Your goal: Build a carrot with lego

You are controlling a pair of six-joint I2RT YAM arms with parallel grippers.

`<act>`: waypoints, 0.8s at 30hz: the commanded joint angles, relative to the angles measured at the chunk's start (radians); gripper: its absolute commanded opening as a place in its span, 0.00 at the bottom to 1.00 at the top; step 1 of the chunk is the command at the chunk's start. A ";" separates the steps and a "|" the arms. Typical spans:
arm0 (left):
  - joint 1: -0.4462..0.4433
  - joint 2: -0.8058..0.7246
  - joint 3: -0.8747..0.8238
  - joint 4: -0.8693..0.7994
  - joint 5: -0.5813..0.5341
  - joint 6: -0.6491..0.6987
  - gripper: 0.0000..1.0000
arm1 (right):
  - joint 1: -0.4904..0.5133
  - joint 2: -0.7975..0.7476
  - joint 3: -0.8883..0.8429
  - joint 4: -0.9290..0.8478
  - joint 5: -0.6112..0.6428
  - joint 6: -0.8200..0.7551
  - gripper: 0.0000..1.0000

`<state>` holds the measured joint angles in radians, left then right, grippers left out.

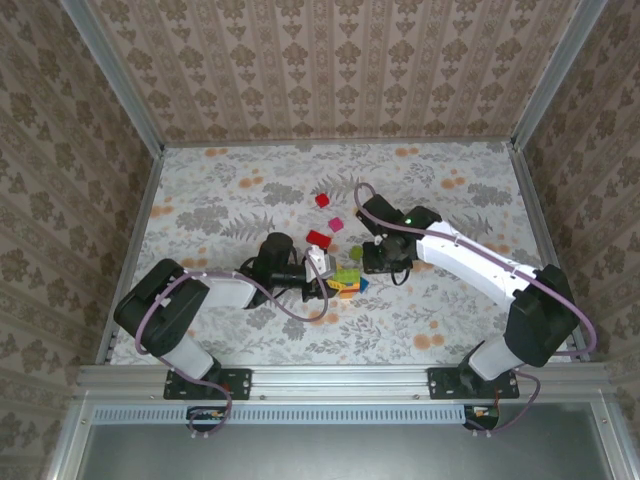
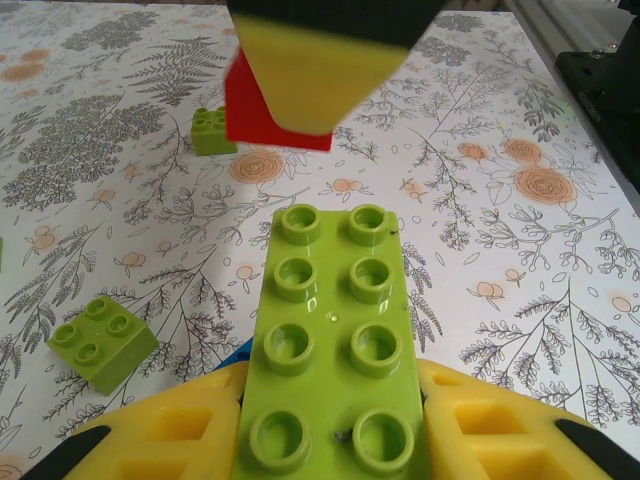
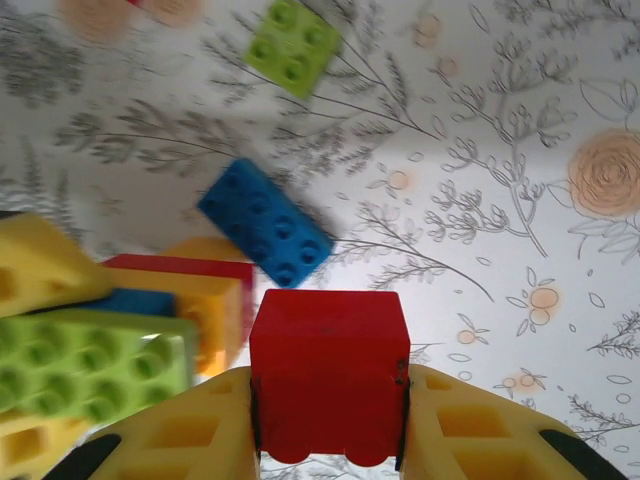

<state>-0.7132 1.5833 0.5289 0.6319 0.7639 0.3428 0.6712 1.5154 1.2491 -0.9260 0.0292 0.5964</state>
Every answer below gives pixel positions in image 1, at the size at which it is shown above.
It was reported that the multicolour lego brick stack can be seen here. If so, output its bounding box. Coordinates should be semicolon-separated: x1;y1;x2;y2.
327;266;362;302

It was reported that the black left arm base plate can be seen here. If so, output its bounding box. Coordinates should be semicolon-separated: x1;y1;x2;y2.
163;368;254;401

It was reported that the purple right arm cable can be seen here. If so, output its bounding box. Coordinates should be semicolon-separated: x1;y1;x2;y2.
352;182;599;434

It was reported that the small wired connector board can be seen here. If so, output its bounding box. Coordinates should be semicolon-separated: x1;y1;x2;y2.
463;404;501;432
187;407;234;434

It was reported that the wide aluminium frame beam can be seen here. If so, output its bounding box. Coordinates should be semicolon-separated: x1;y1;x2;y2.
74;363;614;401

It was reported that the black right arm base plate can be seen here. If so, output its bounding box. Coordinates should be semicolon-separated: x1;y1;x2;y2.
427;367;521;401

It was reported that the red long lego brick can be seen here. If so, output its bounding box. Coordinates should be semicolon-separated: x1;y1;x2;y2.
305;229;334;251

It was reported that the aluminium frame post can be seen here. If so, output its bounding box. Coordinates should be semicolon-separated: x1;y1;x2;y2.
509;0;599;151
58;0;166;154

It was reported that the grey metal panel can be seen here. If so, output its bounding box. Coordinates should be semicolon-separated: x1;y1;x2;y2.
74;399;614;480

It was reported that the grey slotted cable duct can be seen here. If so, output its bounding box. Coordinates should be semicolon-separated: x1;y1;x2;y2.
92;403;467;426

